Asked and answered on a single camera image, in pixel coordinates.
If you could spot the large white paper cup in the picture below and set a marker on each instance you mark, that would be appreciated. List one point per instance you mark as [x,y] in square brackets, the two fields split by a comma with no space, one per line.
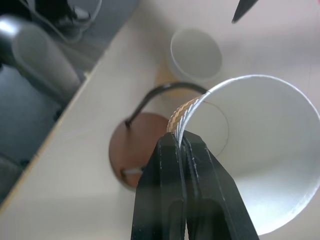
[262,125]

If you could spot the small white paper cup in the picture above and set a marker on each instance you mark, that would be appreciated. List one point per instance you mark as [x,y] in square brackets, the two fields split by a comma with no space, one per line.
[197,55]

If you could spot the silver robot body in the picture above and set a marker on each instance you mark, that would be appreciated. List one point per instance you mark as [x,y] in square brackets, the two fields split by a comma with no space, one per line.
[37,57]

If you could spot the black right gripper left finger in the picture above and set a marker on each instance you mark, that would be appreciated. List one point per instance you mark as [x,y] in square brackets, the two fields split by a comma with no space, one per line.
[160,190]

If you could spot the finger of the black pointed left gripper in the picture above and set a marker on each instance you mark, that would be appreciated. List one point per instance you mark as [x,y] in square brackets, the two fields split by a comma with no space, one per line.
[241,10]

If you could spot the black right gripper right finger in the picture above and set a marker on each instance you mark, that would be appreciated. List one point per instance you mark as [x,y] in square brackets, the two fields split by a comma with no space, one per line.
[212,200]

